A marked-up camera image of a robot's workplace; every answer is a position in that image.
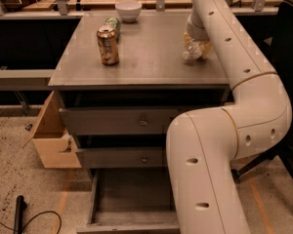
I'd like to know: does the clear plastic water bottle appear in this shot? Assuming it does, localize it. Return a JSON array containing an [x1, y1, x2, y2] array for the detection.
[[182, 41, 203, 60]]

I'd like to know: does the black floor cable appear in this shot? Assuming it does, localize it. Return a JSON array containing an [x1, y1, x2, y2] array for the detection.
[[0, 211, 63, 234]]

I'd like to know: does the grey drawer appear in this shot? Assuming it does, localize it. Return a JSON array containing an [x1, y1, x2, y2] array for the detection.
[[76, 168, 180, 234], [76, 147, 167, 169], [60, 107, 190, 136]]

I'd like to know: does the grey bottom drawer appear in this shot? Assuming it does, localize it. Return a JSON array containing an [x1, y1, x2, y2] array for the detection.
[[76, 168, 180, 234]]

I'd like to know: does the green soda can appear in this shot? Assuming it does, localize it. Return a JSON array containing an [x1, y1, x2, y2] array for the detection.
[[104, 17, 121, 39]]

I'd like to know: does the grey middle drawer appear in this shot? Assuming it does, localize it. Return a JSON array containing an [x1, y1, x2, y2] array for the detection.
[[76, 147, 167, 169]]

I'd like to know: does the black cylindrical tool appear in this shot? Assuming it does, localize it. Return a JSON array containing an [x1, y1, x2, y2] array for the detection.
[[13, 195, 26, 234]]

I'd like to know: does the white ceramic bowl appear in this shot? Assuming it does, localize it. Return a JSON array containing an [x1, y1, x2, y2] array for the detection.
[[115, 1, 142, 22]]

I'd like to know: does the grey drawer cabinet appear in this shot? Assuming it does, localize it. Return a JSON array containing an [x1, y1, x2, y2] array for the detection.
[[48, 11, 236, 234]]

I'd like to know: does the grey top drawer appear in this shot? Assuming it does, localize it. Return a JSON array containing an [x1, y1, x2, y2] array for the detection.
[[60, 107, 190, 136]]

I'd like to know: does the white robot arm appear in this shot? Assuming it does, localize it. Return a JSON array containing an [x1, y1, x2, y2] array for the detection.
[[166, 0, 292, 234]]

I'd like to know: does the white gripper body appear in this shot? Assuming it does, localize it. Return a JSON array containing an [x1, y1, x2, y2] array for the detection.
[[186, 10, 209, 41]]

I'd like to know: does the gold soda can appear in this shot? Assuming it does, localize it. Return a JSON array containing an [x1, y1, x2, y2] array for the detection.
[[97, 24, 119, 65]]

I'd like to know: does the black office chair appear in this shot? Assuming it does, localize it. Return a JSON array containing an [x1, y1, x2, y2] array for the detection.
[[231, 0, 293, 180]]

